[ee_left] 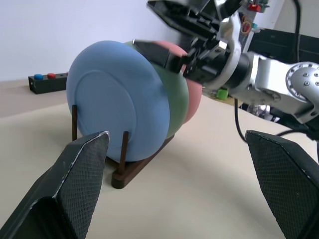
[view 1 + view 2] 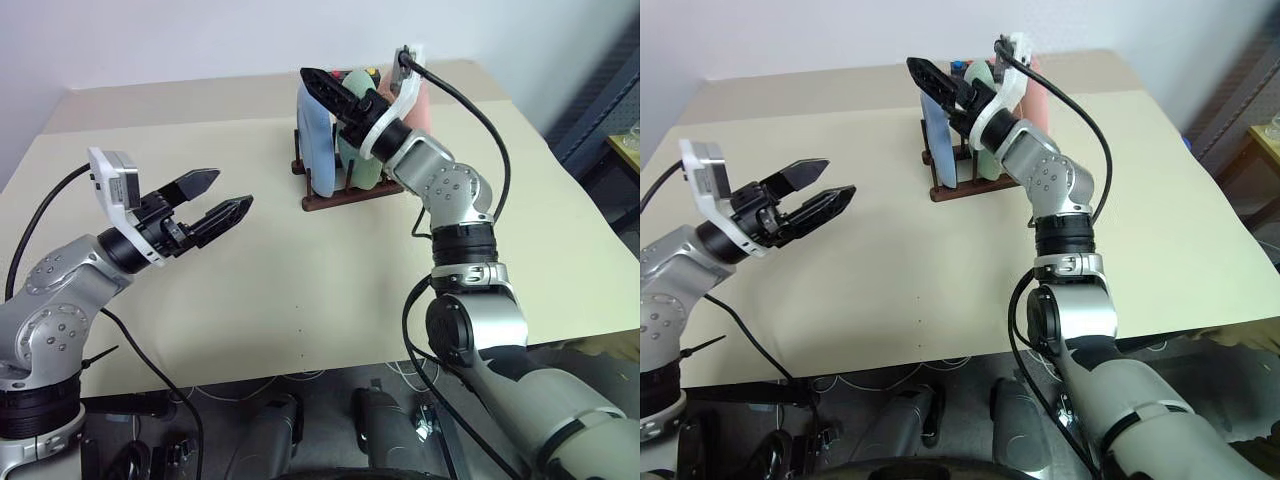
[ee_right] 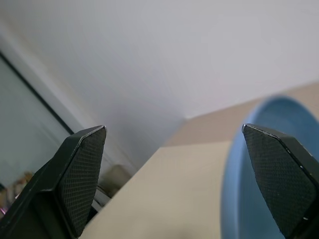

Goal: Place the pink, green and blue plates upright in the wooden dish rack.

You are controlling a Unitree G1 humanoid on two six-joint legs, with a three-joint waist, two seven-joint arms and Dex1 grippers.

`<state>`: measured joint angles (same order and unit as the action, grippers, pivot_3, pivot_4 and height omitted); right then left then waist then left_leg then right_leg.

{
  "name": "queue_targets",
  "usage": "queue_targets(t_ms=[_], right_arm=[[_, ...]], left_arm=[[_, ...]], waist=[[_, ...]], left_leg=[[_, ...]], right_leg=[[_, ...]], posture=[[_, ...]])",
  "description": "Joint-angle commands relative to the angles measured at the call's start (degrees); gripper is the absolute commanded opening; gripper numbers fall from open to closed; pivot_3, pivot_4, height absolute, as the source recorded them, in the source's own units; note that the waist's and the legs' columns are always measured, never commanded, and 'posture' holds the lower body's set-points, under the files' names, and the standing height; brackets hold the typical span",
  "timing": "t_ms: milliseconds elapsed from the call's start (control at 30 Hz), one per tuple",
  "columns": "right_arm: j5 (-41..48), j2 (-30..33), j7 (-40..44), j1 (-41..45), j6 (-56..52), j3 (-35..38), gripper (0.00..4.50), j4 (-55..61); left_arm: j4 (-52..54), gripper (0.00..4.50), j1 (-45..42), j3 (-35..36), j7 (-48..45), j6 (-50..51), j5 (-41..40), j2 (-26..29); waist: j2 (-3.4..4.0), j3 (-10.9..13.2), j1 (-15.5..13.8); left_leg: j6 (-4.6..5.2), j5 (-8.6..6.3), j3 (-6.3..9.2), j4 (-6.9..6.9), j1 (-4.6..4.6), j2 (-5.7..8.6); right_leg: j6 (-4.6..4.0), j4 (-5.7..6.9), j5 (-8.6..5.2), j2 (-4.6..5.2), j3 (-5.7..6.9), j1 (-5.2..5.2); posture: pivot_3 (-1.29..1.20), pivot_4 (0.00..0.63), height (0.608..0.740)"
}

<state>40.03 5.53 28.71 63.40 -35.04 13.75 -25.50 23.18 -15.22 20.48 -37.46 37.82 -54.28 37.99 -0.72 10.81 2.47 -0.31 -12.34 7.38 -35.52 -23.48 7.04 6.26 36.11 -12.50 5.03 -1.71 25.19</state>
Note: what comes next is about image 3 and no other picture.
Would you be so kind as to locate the blue plate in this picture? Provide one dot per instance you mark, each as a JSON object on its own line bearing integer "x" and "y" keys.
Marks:
{"x": 238, "y": 199}

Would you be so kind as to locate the black window frame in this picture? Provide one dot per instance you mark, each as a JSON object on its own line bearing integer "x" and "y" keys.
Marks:
{"x": 37, "y": 95}

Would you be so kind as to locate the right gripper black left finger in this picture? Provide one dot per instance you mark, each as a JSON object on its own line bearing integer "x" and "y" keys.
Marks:
{"x": 67, "y": 184}

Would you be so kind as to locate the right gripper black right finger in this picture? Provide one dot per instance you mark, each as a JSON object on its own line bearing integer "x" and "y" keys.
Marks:
{"x": 281, "y": 179}

